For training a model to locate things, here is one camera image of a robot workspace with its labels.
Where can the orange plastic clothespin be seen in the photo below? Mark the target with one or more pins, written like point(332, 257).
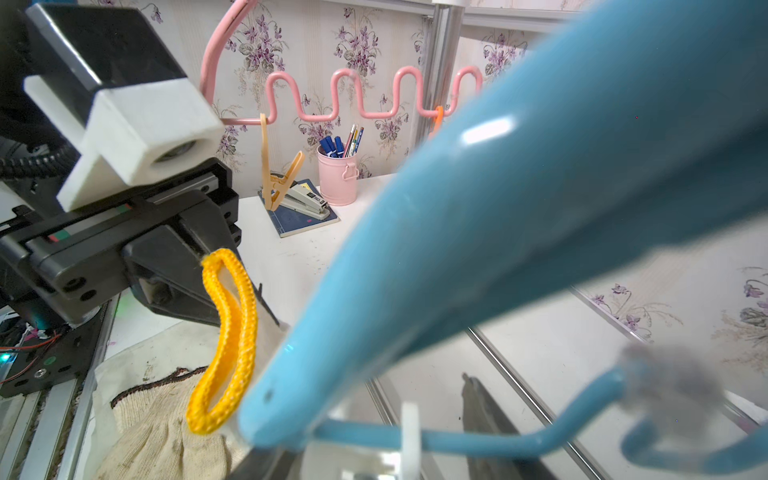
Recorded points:
point(437, 121)

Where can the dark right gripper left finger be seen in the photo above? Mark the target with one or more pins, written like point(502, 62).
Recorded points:
point(259, 464)

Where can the white glove yellow cuff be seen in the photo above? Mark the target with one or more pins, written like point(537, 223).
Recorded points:
point(249, 336)

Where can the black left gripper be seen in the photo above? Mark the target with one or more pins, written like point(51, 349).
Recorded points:
point(59, 268)

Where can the beige glove black cuff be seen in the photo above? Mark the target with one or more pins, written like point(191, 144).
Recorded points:
point(154, 440)

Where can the white plastic clothespin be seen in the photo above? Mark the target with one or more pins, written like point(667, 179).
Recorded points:
point(349, 450)

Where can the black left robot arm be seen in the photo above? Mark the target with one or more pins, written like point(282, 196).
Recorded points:
point(37, 177)

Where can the blue wavy hanger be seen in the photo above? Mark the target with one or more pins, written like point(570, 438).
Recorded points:
point(641, 126)

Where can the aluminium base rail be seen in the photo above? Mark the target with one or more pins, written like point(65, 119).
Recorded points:
point(45, 421)

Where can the grey white stapler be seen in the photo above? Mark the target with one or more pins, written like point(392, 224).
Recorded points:
point(302, 199)

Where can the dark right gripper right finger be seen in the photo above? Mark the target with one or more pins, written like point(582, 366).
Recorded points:
point(482, 414)

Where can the pink wavy hanger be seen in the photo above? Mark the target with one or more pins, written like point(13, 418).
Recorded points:
point(230, 22)

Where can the pink metal pen bucket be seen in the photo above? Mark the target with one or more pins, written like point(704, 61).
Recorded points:
point(338, 179)

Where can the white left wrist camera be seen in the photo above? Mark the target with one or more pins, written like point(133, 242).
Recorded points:
point(112, 88)

